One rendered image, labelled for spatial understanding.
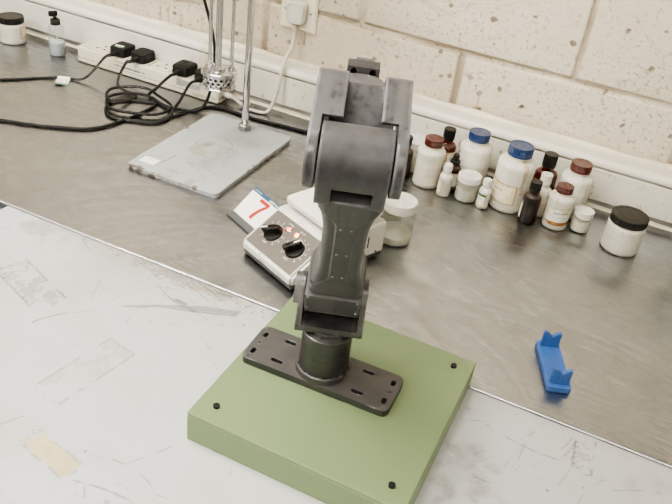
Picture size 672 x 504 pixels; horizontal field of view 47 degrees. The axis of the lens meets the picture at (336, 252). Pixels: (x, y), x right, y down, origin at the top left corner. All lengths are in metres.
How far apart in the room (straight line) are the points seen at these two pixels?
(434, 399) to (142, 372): 0.38
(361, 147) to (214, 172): 0.82
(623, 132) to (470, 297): 0.52
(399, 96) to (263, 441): 0.42
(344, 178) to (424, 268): 0.63
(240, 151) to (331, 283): 0.74
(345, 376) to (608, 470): 0.35
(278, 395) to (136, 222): 0.50
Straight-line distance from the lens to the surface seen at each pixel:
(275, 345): 1.00
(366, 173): 0.68
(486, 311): 1.23
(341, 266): 0.82
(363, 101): 0.76
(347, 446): 0.91
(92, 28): 2.02
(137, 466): 0.94
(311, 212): 1.22
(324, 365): 0.94
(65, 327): 1.13
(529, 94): 1.60
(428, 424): 0.95
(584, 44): 1.56
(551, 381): 1.12
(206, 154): 1.54
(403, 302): 1.20
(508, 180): 1.48
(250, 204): 1.36
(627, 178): 1.58
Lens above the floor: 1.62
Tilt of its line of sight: 34 degrees down
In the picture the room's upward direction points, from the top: 8 degrees clockwise
